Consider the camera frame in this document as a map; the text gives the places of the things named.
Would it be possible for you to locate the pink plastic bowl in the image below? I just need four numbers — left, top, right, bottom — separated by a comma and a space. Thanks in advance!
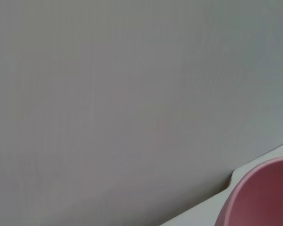
213, 155, 283, 226

